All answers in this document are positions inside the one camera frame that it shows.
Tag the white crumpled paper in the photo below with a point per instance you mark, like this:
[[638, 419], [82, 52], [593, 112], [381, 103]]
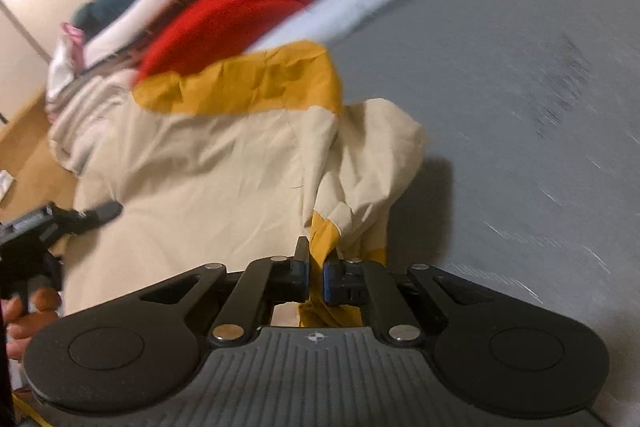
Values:
[[5, 187]]

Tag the folded white cloth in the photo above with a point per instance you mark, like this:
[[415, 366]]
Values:
[[130, 22]]

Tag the folded cream blanket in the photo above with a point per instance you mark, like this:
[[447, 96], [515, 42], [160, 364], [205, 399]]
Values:
[[80, 117]]

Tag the cream and mustard jacket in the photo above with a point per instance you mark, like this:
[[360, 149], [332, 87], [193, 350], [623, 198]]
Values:
[[210, 177]]

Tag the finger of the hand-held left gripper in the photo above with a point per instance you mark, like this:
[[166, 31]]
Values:
[[92, 213]]

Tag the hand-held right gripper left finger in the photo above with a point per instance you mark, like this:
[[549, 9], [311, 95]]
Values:
[[302, 274]]

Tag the folded red blanket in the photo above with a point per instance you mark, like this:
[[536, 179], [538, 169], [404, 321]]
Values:
[[220, 17]]

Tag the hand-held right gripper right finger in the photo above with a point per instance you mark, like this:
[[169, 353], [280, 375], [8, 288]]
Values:
[[327, 279]]

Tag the person's left hand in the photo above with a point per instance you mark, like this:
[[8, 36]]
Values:
[[42, 307]]

